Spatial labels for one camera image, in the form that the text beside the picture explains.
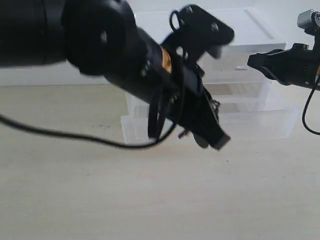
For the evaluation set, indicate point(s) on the key bunch with blue fob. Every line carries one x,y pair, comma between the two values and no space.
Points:
215,107

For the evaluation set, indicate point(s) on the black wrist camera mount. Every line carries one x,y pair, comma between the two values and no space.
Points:
197,31

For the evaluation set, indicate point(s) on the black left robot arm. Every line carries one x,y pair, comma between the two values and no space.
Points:
101,39

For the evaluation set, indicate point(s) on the white plastic drawer cabinet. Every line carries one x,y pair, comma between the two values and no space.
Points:
250,37

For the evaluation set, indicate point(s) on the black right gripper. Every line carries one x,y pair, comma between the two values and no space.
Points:
296,66

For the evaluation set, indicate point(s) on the clear wide drawer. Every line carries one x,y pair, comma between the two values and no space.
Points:
243,118

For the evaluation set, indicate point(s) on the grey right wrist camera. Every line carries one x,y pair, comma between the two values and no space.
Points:
309,20

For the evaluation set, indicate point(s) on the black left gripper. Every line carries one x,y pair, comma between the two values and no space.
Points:
187,107

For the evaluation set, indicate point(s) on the clear upper right drawer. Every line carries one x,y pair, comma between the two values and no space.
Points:
230,68

